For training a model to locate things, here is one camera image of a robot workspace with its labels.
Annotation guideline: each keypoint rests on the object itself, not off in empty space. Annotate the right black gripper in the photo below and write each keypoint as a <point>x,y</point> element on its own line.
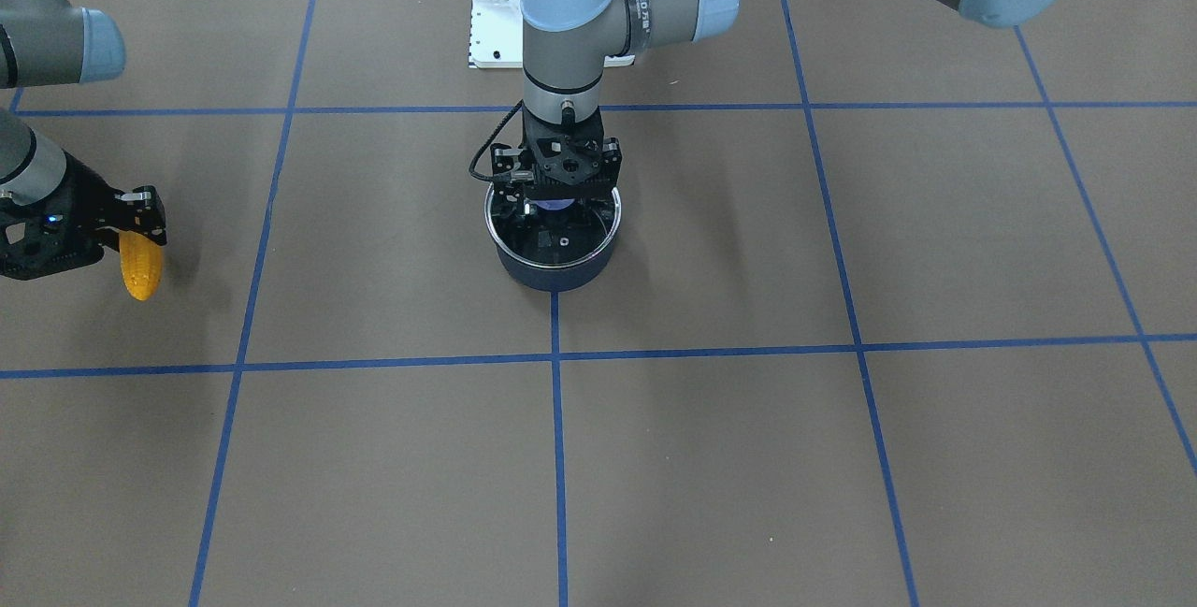
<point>87,193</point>

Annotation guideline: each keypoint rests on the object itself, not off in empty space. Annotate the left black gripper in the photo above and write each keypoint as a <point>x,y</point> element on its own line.
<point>506,164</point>

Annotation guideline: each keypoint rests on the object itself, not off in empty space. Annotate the yellow corn cob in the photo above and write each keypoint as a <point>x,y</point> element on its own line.
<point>142,264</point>

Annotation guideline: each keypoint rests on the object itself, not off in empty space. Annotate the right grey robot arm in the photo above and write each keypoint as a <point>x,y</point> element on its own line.
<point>48,42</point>

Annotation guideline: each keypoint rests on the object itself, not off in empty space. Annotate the dark blue saucepan purple handle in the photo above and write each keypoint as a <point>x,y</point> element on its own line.
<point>559,280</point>

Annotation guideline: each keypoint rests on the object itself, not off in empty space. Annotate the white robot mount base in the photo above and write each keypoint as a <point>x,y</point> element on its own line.
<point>496,35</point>

